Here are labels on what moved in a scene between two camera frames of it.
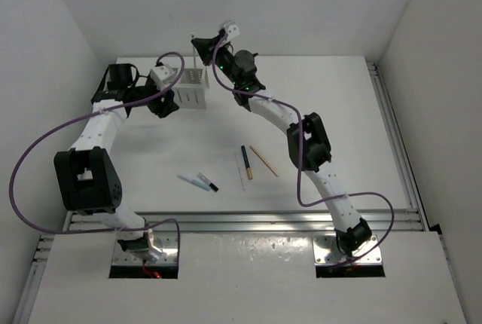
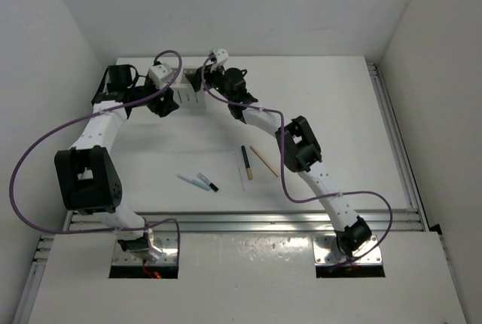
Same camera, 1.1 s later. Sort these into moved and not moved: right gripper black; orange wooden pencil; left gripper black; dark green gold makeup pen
Moved: right gripper black
Not moved: orange wooden pencil; dark green gold makeup pen; left gripper black
